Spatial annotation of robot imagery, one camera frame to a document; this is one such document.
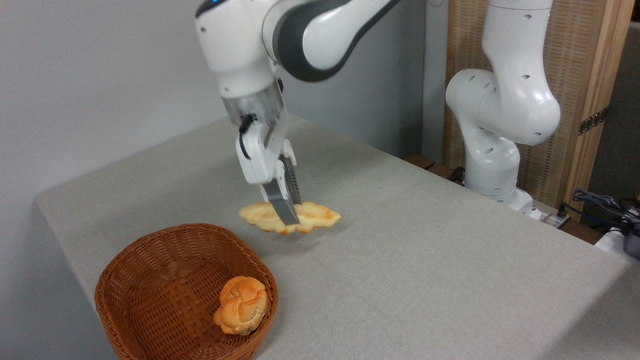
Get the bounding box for long braided bread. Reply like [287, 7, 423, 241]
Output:
[238, 201, 342, 235]

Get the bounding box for dark grey device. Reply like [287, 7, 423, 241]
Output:
[622, 234, 640, 260]

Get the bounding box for white box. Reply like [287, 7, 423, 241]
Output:
[594, 227, 640, 262]

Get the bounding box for round knotted bread roll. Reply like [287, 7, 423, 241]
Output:
[213, 276, 268, 336]

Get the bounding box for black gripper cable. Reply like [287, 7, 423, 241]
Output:
[237, 114, 259, 162]

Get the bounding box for black screen hinge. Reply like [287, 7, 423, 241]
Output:
[578, 106, 610, 136]

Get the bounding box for brown wicker basket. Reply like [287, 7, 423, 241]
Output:
[94, 223, 279, 360]

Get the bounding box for wooden rattan screen panel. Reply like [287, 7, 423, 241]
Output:
[442, 0, 636, 223]

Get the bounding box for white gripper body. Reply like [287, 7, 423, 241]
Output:
[235, 107, 291, 187]

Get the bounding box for blue and black cable bundle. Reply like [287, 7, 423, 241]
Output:
[571, 188, 640, 236]

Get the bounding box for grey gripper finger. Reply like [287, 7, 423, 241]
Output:
[259, 177, 301, 226]
[279, 139, 304, 206]

